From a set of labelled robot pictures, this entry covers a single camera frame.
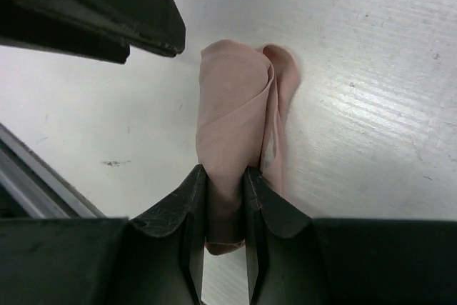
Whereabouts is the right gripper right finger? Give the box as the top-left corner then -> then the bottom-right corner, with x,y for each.
243,168 -> 456,304

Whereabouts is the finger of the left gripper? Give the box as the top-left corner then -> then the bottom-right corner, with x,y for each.
1,0 -> 186,64

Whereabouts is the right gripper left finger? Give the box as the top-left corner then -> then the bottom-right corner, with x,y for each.
1,165 -> 206,304

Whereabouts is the pink underwear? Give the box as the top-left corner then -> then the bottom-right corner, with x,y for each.
196,40 -> 301,256

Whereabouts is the aluminium frame rail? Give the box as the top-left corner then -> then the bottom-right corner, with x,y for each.
1,126 -> 104,219

